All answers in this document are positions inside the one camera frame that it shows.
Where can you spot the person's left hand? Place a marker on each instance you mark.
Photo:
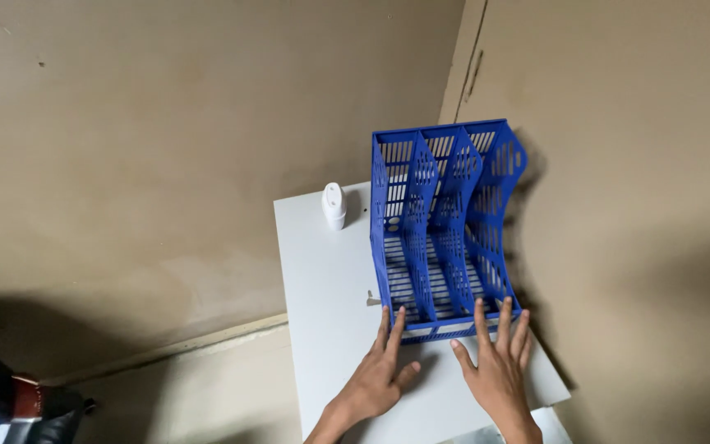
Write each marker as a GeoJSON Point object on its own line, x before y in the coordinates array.
{"type": "Point", "coordinates": [375, 382]}

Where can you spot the black bag with brown band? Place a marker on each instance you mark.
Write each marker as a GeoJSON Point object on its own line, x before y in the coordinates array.
{"type": "Point", "coordinates": [3, 394]}

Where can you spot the small white plastic bottle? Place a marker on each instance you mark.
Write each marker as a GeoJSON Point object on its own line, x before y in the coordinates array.
{"type": "Point", "coordinates": [334, 206]}

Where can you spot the person's right hand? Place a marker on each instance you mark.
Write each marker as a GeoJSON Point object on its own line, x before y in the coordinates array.
{"type": "Point", "coordinates": [503, 379]}

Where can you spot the blue plastic file rack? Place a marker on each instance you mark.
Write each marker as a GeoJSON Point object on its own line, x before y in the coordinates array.
{"type": "Point", "coordinates": [438, 231]}

